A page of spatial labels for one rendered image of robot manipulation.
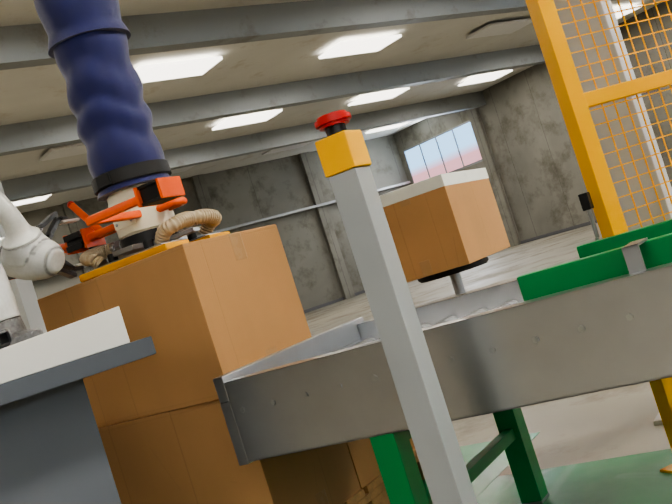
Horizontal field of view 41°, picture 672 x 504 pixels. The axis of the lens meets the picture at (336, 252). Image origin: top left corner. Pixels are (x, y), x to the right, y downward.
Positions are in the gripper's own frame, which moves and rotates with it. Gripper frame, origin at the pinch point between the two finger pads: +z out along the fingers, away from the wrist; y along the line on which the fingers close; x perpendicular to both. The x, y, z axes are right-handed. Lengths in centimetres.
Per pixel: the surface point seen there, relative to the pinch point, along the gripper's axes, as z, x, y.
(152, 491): -20, 18, 73
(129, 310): -20.4, 30.2, 25.1
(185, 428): -20, 36, 59
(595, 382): -36, 149, 66
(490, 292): 29, 109, 50
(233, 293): -9, 56, 29
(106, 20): -2, 37, -55
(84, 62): -9, 31, -44
